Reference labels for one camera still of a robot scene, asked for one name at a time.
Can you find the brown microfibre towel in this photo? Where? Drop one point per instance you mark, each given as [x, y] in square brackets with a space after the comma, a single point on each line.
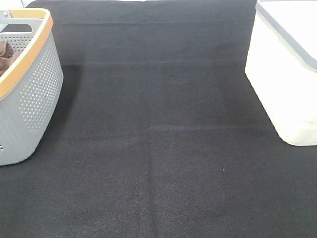
[6, 52]

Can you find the black table cloth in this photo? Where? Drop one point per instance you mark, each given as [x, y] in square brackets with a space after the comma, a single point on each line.
[157, 132]

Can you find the grey perforated laundry basket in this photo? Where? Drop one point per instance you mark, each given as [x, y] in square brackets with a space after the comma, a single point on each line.
[31, 86]

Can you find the white storage box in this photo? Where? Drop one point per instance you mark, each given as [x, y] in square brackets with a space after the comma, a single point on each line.
[281, 66]

